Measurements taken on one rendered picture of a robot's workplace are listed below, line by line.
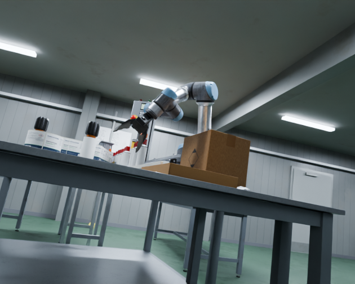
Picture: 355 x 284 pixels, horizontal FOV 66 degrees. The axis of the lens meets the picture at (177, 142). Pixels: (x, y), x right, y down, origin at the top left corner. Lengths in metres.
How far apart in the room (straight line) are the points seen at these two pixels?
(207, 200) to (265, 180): 6.62
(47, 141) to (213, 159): 0.97
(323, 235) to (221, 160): 0.52
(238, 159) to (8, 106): 6.04
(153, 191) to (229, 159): 0.61
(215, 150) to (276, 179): 6.43
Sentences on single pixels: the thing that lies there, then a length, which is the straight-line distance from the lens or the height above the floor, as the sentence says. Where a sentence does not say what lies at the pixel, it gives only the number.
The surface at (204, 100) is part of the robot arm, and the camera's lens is 1.72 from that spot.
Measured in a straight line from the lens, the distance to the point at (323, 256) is 1.29.
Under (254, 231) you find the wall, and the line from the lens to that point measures 7.39.
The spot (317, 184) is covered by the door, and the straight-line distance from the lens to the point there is 8.40.
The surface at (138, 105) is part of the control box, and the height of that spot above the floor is 1.43.
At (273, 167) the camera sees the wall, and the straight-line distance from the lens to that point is 7.67.
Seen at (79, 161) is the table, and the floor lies 0.82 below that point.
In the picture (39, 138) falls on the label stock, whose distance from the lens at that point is 1.75.
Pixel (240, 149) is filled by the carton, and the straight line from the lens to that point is 1.41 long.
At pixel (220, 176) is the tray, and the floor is 0.86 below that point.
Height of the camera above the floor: 0.76
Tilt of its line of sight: 12 degrees up
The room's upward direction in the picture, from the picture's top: 9 degrees clockwise
